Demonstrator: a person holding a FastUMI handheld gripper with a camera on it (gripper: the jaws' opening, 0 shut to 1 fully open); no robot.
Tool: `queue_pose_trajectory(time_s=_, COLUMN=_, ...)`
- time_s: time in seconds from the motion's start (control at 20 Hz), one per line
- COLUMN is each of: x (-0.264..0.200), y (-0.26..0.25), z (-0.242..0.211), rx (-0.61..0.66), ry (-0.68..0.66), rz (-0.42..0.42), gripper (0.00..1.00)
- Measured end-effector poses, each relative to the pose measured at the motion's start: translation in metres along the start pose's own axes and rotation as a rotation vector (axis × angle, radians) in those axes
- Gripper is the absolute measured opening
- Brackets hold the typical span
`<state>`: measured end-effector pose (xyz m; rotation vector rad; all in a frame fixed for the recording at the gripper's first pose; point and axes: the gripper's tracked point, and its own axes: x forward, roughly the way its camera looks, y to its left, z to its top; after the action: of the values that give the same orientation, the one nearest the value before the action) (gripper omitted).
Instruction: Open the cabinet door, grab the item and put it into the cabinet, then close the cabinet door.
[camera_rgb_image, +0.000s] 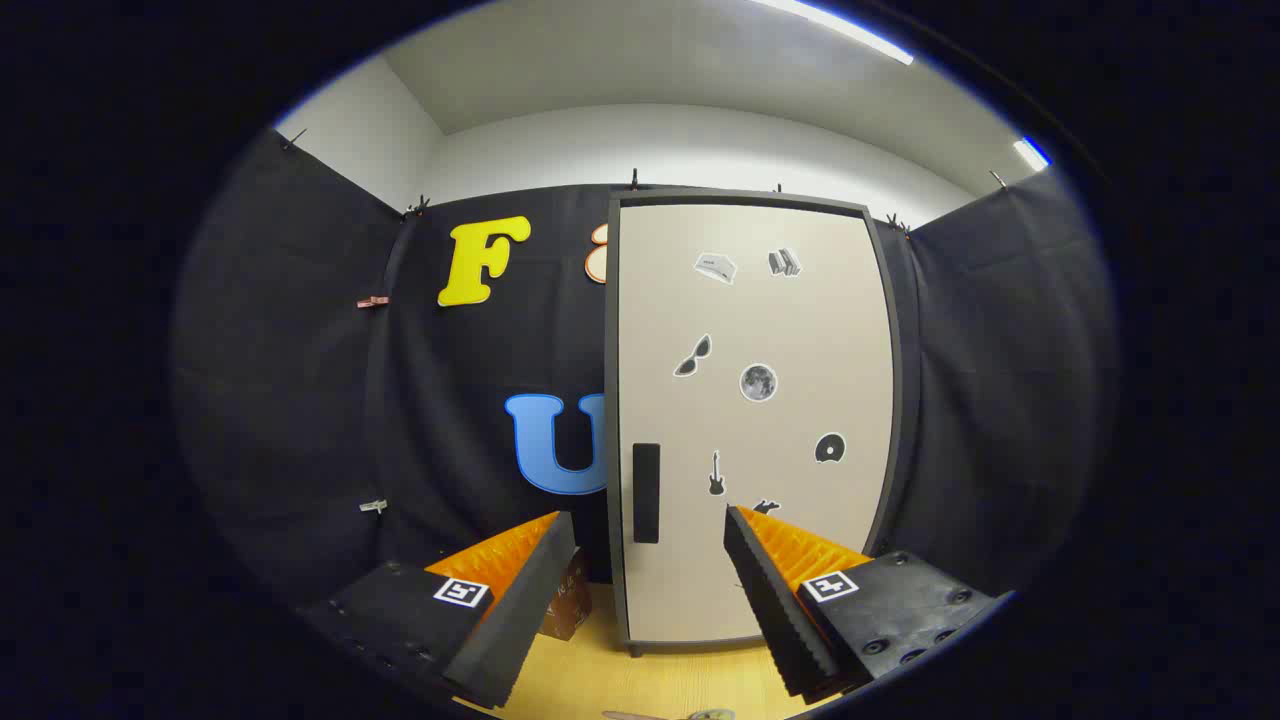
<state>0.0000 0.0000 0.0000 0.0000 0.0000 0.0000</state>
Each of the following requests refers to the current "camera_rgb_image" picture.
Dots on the grey cabinet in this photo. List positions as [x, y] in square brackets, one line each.
[611, 350]

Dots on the red cloth clip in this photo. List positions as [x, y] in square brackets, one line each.
[372, 301]

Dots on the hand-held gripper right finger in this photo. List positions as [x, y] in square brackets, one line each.
[775, 610]

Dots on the pale green oval object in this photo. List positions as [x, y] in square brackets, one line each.
[712, 715]

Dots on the long ceiling light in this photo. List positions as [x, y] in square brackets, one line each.
[850, 33]

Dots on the short ceiling light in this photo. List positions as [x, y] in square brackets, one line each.
[1030, 153]

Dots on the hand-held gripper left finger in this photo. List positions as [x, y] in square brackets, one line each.
[520, 610]

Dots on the white cloth clip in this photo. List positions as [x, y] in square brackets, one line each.
[373, 506]

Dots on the brown book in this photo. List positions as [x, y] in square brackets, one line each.
[568, 605]

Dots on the black backdrop cloth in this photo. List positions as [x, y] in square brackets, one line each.
[300, 400]

